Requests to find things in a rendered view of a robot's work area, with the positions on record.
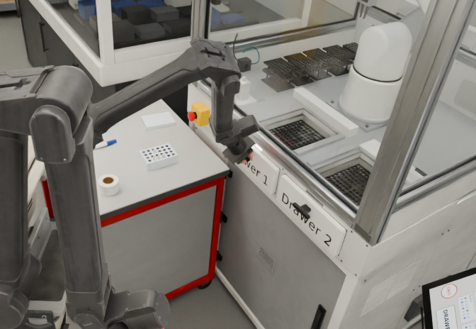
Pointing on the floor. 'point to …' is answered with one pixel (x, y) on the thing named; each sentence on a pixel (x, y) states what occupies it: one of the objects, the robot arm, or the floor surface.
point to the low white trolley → (158, 208)
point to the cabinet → (319, 264)
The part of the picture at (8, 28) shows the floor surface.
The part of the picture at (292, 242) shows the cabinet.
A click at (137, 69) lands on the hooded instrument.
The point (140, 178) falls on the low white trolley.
